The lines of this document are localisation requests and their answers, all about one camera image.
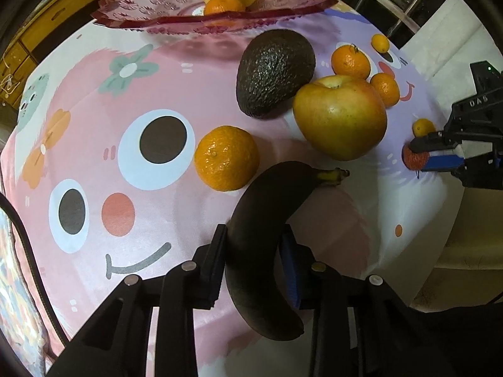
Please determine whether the large mandarin orange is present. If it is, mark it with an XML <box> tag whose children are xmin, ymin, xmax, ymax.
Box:
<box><xmin>194</xmin><ymin>125</ymin><xmax>260</xmax><ymax>192</ymax></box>

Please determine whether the red yellow apple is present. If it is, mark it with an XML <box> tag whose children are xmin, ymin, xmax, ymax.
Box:
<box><xmin>292</xmin><ymin>74</ymin><xmax>388</xmax><ymax>161</ymax></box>

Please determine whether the mandarin orange with stem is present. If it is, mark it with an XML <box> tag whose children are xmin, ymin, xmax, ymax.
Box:
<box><xmin>331</xmin><ymin>43</ymin><xmax>372</xmax><ymax>80</ymax></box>

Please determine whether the black cable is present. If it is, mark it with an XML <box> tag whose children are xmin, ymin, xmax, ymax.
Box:
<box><xmin>0</xmin><ymin>193</ymin><xmax>75</xmax><ymax>342</ymax></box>

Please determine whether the pink cartoon printed mat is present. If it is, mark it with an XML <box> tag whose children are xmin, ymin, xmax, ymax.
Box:
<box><xmin>0</xmin><ymin>0</ymin><xmax>458</xmax><ymax>377</ymax></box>

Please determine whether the patterned cloth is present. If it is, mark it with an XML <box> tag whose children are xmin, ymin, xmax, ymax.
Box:
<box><xmin>0</xmin><ymin>204</ymin><xmax>53</xmax><ymax>377</ymax></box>

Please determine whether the metal railing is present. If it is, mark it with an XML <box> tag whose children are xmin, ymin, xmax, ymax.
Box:
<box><xmin>326</xmin><ymin>0</ymin><xmax>446</xmax><ymax>50</ymax></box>

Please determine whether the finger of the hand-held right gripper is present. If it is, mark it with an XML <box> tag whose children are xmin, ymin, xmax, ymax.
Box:
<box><xmin>422</xmin><ymin>153</ymin><xmax>468</xmax><ymax>173</ymax></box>
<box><xmin>411</xmin><ymin>131</ymin><xmax>460</xmax><ymax>154</ymax></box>

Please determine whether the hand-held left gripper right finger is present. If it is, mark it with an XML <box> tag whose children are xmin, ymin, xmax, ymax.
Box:
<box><xmin>279</xmin><ymin>224</ymin><xmax>452</xmax><ymax>377</ymax></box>

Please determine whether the dark overripe banana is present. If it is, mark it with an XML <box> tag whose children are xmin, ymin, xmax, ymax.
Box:
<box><xmin>225</xmin><ymin>161</ymin><xmax>350</xmax><ymax>341</ymax></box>

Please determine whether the dark avocado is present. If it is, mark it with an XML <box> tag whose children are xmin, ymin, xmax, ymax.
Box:
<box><xmin>236</xmin><ymin>29</ymin><xmax>316</xmax><ymax>119</ymax></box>

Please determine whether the red lychee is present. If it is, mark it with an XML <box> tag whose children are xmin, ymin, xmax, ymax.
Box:
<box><xmin>401</xmin><ymin>144</ymin><xmax>430</xmax><ymax>171</ymax></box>

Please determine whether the wooden cabinet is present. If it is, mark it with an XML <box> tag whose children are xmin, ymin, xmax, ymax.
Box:
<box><xmin>0</xmin><ymin>0</ymin><xmax>130</xmax><ymax>108</ymax></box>

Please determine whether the white sheet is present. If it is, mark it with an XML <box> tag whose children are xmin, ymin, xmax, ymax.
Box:
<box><xmin>393</xmin><ymin>0</ymin><xmax>503</xmax><ymax>311</ymax></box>

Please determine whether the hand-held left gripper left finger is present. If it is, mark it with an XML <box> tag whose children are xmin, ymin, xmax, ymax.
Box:
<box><xmin>45</xmin><ymin>224</ymin><xmax>229</xmax><ymax>377</ymax></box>

